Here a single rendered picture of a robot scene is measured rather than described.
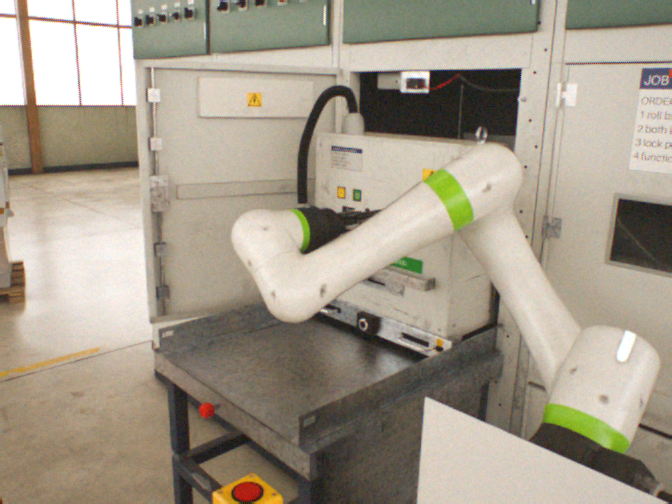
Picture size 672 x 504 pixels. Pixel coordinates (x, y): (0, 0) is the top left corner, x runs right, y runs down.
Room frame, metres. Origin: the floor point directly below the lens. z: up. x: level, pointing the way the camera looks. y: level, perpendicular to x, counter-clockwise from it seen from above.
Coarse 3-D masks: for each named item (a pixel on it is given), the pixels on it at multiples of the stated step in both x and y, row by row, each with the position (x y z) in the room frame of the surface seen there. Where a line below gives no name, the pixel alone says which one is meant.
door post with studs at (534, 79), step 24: (552, 0) 1.40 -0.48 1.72; (528, 72) 1.43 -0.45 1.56; (528, 96) 1.42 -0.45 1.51; (528, 120) 1.42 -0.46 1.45; (528, 144) 1.41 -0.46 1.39; (528, 168) 1.41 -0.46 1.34; (528, 192) 1.40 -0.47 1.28; (528, 216) 1.40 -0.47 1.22; (528, 240) 1.39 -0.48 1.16; (504, 312) 1.43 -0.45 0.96; (504, 336) 1.42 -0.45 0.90; (504, 360) 1.42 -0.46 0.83; (504, 384) 1.41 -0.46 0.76; (504, 408) 1.40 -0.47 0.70
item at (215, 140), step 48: (144, 96) 1.60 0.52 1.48; (192, 96) 1.68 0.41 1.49; (240, 96) 1.72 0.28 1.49; (288, 96) 1.79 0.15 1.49; (336, 96) 1.87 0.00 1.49; (144, 144) 1.59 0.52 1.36; (192, 144) 1.68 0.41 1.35; (240, 144) 1.75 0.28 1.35; (288, 144) 1.82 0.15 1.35; (144, 192) 1.59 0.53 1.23; (192, 192) 1.66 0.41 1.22; (240, 192) 1.73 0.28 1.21; (288, 192) 1.81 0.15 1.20; (144, 240) 1.59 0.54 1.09; (192, 240) 1.68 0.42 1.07; (192, 288) 1.67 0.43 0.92; (240, 288) 1.75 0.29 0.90
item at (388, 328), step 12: (336, 300) 1.60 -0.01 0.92; (336, 312) 1.60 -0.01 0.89; (348, 312) 1.56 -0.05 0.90; (372, 312) 1.50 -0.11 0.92; (384, 324) 1.47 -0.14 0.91; (396, 324) 1.44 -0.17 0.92; (408, 324) 1.42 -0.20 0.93; (384, 336) 1.46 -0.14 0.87; (396, 336) 1.43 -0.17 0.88; (408, 336) 1.41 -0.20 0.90; (420, 336) 1.38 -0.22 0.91; (456, 336) 1.35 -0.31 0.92; (444, 348) 1.32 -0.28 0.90
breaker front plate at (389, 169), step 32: (320, 160) 1.68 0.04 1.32; (384, 160) 1.50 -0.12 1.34; (416, 160) 1.43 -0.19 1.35; (448, 160) 1.36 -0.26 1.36; (320, 192) 1.67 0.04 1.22; (352, 192) 1.58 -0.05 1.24; (384, 192) 1.50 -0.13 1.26; (416, 256) 1.41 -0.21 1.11; (448, 256) 1.35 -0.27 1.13; (352, 288) 1.57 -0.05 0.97; (384, 288) 1.48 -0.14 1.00; (448, 288) 1.34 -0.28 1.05; (416, 320) 1.41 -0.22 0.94
